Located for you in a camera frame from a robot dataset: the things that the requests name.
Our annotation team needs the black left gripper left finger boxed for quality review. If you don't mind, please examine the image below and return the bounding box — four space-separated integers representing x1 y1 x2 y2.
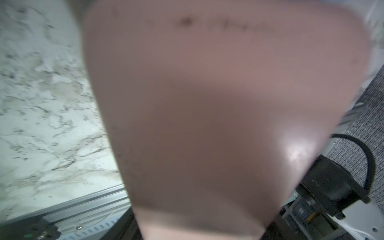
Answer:
101 207 143 240

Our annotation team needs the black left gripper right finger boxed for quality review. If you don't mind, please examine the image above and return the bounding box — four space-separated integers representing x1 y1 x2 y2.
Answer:
261 215 302 240

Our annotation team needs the pink glasses case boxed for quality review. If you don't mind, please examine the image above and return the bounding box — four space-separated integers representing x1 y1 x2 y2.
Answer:
83 1 371 240

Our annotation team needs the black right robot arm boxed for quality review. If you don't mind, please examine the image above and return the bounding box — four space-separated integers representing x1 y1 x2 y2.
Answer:
297 155 384 240

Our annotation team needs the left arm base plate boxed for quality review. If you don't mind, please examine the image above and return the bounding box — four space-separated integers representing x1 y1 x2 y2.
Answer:
1 218 61 240

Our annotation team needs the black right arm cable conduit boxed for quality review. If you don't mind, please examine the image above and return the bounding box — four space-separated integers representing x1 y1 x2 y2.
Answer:
329 133 377 193

